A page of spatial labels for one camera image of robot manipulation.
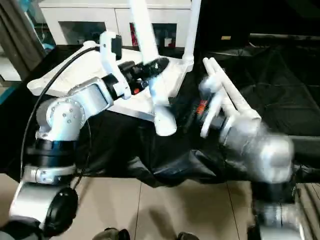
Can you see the black left robot foot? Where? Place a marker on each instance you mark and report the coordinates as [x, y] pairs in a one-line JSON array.
[[111, 235]]

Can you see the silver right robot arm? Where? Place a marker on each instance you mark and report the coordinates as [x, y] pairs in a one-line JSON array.
[[260, 150]]

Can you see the blue floor mat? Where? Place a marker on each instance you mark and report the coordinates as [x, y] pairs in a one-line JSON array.
[[4, 94]]

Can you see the black cabinet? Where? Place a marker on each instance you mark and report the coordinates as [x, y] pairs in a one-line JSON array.
[[260, 20]]

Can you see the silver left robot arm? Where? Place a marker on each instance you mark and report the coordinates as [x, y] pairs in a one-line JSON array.
[[65, 115]]

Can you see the black table mat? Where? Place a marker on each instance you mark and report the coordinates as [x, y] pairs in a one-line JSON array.
[[150, 155]]

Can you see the white display cabinet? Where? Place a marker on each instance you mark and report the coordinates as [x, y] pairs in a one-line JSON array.
[[90, 12]]

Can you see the white plastic table leg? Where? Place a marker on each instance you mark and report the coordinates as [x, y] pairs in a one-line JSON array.
[[210, 67], [142, 30], [235, 97], [192, 30]]

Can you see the black right robot foot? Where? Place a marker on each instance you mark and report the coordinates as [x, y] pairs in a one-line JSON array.
[[189, 236]]

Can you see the black robot foot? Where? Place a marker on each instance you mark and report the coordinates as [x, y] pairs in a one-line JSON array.
[[111, 235], [189, 236]]

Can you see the red bottle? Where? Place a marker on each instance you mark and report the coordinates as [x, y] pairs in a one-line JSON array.
[[134, 35]]

